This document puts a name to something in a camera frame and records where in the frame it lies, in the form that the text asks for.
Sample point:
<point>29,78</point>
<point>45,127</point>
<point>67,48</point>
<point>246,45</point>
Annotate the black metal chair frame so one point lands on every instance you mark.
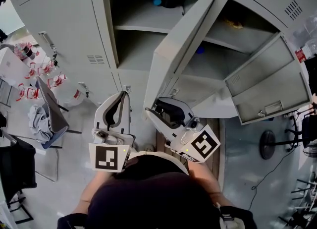
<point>21,214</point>

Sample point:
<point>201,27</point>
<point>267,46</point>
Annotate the clear plastic bottle pack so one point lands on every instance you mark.
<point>67,95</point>

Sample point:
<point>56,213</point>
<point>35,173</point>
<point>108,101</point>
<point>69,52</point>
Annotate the grey chair with blue seat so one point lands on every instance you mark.
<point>52,109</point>

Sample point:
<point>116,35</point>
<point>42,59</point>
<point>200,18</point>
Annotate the black draped garment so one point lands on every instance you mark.
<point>15,166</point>

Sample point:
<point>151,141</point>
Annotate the clear glass board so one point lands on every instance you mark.
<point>305,27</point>

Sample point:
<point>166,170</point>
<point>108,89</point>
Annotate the person's right forearm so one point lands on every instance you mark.
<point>205,181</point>

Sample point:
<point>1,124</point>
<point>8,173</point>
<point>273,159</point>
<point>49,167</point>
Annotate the black standing fan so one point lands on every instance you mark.
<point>267,145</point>

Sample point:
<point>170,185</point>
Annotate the person's left shoe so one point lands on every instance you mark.
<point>149,147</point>

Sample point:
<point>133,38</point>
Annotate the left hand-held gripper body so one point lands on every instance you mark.
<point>106,157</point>

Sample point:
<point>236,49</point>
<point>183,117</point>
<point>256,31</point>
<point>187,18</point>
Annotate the blue round cap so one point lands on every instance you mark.
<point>201,50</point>
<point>157,2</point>

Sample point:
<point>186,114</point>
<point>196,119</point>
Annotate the wooden plank platform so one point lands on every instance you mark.
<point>160,137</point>

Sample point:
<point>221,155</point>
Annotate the pink candy jar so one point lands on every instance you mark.
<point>22,49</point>

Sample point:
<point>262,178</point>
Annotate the grey metal locker cabinet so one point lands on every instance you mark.
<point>62,24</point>

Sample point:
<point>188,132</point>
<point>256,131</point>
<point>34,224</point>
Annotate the person's beige trousers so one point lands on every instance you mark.
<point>158,153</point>

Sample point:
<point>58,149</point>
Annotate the black key fob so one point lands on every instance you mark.
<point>55,60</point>

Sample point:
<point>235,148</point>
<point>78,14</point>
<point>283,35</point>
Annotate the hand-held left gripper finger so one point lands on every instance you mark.
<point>126,119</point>
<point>105,114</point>

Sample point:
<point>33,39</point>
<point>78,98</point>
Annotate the yellow crumpled wrapper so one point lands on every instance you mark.
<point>234,23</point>

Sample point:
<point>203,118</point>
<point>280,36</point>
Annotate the person's left forearm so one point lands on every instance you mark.
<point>99,186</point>

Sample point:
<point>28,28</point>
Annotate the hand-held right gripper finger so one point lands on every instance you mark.
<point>161,130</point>
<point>185,110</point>

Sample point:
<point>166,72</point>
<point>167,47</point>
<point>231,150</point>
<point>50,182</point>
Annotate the black metal frame desk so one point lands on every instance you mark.
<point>304,198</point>

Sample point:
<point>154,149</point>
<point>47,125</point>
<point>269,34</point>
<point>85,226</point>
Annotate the black office chair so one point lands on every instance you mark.
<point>309,129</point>

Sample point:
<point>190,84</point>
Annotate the grey crumpled cloth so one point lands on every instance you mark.
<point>39,124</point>

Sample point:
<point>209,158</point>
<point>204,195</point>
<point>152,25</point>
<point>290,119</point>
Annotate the person's dark shirt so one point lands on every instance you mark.
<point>148,198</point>

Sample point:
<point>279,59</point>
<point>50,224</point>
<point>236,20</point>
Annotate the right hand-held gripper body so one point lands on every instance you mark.
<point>203,143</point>

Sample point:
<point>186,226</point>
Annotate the cluster of red label bottles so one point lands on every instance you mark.
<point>32,72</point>

